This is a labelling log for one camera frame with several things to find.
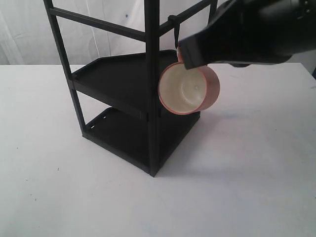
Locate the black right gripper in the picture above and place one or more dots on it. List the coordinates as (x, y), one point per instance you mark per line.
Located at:
(253, 31)

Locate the pink ceramic mug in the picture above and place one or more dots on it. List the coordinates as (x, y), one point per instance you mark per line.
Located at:
(183, 92)

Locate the black metal hook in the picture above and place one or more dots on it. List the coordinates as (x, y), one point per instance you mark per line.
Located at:
(175, 32)

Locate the black metal shelf rack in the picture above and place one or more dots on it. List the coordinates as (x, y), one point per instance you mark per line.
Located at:
(116, 99)

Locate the white backdrop cloth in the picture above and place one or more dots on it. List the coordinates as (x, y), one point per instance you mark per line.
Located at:
(26, 36)

